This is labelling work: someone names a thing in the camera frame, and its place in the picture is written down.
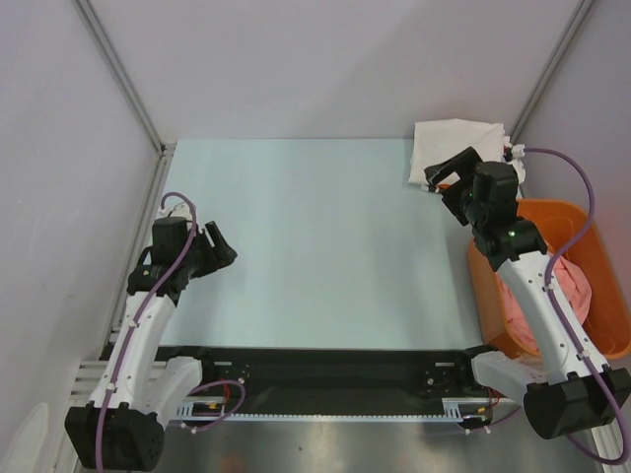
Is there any white t-shirt red graphic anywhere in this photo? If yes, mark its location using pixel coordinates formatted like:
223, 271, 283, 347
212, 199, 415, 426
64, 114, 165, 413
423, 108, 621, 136
408, 118, 513, 185

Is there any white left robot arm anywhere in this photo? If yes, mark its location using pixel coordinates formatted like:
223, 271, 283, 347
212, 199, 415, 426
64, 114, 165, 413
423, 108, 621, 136
65, 217, 238, 472

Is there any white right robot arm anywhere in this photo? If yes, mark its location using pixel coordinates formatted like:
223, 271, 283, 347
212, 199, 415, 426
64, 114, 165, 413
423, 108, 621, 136
424, 147, 630, 439

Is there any pink t-shirt in bin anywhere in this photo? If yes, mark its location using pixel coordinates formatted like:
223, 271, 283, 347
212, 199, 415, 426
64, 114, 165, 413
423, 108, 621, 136
497, 256, 593, 354

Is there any orange plastic bin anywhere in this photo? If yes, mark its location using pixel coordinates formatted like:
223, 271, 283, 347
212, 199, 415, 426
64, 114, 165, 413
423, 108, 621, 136
466, 199, 630, 361

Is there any aluminium frame rail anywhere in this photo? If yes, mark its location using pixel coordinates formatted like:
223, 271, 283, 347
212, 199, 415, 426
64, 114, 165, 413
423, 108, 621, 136
69, 142, 177, 402

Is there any left corner frame post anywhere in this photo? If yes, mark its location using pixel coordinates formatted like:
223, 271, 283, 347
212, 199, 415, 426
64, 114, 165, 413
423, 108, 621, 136
73, 0, 167, 154

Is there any corner frame post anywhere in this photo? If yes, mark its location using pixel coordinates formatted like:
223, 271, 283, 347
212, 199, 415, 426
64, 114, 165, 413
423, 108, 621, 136
73, 0, 167, 154
510, 0, 599, 141

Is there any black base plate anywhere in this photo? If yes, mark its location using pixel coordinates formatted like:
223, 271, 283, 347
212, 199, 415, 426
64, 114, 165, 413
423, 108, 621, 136
155, 346, 503, 417

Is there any right corner frame post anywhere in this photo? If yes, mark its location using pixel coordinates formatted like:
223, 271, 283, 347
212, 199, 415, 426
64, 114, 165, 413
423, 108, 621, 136
510, 0, 599, 141

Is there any white slotted cable duct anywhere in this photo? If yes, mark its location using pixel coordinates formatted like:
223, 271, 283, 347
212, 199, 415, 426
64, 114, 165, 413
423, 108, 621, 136
175, 397, 499, 423

